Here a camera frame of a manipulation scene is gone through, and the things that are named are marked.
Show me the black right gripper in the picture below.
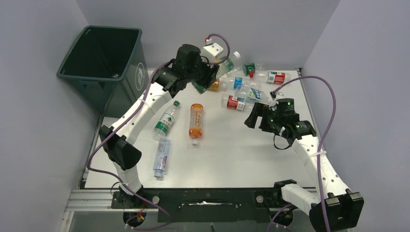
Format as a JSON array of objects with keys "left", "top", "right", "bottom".
[{"left": 245, "top": 102, "right": 284, "bottom": 134}]

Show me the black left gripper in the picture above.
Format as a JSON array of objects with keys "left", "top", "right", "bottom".
[{"left": 185, "top": 52, "right": 218, "bottom": 88}]

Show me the aluminium frame rail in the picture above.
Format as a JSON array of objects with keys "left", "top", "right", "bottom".
[{"left": 58, "top": 189, "right": 112, "bottom": 232}]

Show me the clear bottle red white label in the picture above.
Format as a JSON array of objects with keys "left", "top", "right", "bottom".
[{"left": 221, "top": 94, "right": 257, "bottom": 112}]

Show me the dark green plastic bin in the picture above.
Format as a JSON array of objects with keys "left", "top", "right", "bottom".
[{"left": 57, "top": 26, "right": 150, "bottom": 118}]

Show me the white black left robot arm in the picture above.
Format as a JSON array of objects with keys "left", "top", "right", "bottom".
[{"left": 99, "top": 43, "right": 224, "bottom": 196}]

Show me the red gold tea bottle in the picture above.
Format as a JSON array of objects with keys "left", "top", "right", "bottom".
[{"left": 207, "top": 80, "right": 220, "bottom": 92}]

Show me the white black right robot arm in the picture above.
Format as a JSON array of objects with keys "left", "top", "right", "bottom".
[{"left": 244, "top": 98, "right": 364, "bottom": 231}]

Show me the crushed bottle blue green label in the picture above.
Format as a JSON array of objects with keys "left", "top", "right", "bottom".
[{"left": 234, "top": 86, "right": 272, "bottom": 104}]

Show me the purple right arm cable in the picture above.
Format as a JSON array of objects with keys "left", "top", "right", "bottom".
[{"left": 265, "top": 75, "right": 337, "bottom": 232}]

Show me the orange drink bottle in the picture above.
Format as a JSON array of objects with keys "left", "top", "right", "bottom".
[{"left": 189, "top": 103, "right": 204, "bottom": 146}]

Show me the green label tea bottle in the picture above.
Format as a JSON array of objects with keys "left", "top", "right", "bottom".
[{"left": 192, "top": 51, "right": 241, "bottom": 94}]

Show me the purple label Ganten bottle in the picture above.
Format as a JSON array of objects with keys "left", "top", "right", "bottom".
[{"left": 153, "top": 138, "right": 171, "bottom": 178}]

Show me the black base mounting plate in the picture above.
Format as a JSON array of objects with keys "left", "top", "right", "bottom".
[{"left": 111, "top": 180, "right": 303, "bottom": 224}]

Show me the clear bottle green label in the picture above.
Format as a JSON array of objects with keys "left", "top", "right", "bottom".
[{"left": 229, "top": 62, "right": 266, "bottom": 77}]

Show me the clear bottle blue label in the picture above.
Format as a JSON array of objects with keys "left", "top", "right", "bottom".
[{"left": 219, "top": 76, "right": 260, "bottom": 91}]

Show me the green cap water bottle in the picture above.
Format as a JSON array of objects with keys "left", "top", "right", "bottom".
[{"left": 153, "top": 101, "right": 180, "bottom": 139}]

